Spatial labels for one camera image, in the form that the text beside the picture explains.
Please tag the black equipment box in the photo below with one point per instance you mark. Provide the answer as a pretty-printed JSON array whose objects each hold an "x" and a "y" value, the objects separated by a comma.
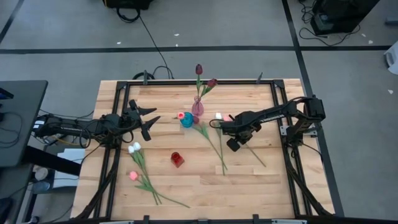
[{"x": 342, "y": 12}]

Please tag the white round container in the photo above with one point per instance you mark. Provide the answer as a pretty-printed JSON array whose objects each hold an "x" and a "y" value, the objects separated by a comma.
[{"x": 41, "y": 173}]

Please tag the white artificial tulip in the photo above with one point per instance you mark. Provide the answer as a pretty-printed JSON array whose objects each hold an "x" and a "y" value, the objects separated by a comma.
[
  {"x": 136, "y": 146},
  {"x": 218, "y": 115},
  {"x": 131, "y": 149}
]

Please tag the dark red artificial tulip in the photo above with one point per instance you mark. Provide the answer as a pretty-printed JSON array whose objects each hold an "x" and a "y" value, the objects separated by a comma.
[
  {"x": 199, "y": 69},
  {"x": 196, "y": 119},
  {"x": 212, "y": 82}
]

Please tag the teal glass vase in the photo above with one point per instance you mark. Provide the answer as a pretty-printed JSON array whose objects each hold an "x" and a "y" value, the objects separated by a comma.
[{"x": 187, "y": 120}]

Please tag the blue round container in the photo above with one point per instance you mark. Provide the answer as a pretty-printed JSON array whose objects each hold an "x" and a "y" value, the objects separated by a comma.
[{"x": 40, "y": 187}]

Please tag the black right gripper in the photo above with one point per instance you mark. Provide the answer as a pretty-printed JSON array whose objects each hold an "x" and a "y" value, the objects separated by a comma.
[{"x": 242, "y": 126}]

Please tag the black frame clamp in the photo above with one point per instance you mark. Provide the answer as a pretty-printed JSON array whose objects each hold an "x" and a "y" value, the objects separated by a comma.
[{"x": 145, "y": 77}]

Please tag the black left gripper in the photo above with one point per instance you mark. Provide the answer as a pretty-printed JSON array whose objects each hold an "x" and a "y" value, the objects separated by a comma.
[{"x": 136, "y": 116}]

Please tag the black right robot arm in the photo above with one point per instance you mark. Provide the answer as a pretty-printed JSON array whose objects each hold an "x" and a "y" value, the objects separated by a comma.
[{"x": 273, "y": 113}]

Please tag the black equipment case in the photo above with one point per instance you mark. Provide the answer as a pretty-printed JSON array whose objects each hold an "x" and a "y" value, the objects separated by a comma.
[{"x": 127, "y": 3}]

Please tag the purple ribbed glass vase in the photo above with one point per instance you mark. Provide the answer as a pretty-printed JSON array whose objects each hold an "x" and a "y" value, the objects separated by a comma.
[{"x": 197, "y": 109}]

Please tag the black desk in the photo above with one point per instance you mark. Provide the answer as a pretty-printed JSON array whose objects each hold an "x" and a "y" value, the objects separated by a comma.
[{"x": 18, "y": 124}]

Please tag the black aluminium table frame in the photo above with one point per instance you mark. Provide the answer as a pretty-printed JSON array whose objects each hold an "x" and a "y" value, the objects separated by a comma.
[{"x": 174, "y": 82}]

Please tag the white box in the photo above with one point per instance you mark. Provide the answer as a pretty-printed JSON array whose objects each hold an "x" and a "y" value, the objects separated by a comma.
[{"x": 71, "y": 155}]

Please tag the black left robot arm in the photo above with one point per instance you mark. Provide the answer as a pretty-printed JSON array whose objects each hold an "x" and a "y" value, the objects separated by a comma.
[{"x": 68, "y": 126}]

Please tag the white plastic object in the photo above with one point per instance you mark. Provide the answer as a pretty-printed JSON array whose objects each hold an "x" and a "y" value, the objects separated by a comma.
[{"x": 392, "y": 59}]

